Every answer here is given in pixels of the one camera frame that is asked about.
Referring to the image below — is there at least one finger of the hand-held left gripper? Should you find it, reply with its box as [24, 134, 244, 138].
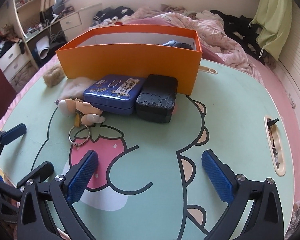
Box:
[16, 162, 54, 188]
[0, 123, 27, 160]

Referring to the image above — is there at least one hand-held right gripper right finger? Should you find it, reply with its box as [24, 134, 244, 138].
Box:
[201, 149, 284, 240]

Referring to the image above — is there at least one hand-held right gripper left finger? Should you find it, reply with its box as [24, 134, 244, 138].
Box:
[16, 149, 99, 240]

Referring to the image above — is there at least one egg figure keychain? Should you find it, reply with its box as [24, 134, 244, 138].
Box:
[55, 98, 106, 147]

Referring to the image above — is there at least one brown furry scrunchie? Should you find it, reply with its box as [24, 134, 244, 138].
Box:
[43, 64, 64, 88]

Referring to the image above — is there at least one white fur pompom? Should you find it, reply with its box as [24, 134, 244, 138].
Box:
[60, 77, 94, 100]

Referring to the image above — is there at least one blue metal tin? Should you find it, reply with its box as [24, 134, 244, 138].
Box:
[83, 74, 147, 116]

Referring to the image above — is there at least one black textured case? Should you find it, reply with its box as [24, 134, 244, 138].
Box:
[135, 74, 178, 124]

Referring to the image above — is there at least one orange cardboard box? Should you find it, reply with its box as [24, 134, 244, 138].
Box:
[55, 24, 203, 96]

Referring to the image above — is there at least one black lace-trimmed pouch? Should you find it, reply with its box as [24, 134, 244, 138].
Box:
[162, 39, 193, 50]

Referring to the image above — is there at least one green cartoon desktop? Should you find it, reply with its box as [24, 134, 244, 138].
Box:
[0, 55, 297, 240]

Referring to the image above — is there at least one dark red door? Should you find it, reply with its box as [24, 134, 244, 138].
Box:
[0, 42, 18, 133]

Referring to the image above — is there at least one white low drawer unit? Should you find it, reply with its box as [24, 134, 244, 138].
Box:
[0, 42, 30, 80]

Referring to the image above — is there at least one white paper roll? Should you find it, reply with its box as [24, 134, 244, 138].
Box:
[36, 35, 50, 58]

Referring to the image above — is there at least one white study desk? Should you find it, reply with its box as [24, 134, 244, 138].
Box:
[22, 21, 63, 73]

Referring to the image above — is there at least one white drawer cabinet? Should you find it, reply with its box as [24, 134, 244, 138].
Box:
[59, 4, 102, 44]

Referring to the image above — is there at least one white slatted panel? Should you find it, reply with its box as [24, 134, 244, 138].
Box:
[275, 37, 300, 120]

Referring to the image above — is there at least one pink floral quilt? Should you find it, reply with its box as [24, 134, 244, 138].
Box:
[132, 6, 263, 78]

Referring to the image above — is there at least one orange tissue box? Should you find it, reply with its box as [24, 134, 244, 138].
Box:
[100, 17, 123, 27]

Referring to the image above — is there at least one black striped clothes pile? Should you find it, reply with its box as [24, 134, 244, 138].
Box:
[91, 6, 134, 27]

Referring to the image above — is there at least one dark pink blanket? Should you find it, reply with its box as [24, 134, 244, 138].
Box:
[130, 15, 223, 60]

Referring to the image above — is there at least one light green hanging cloth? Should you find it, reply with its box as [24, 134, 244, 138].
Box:
[255, 0, 293, 60]

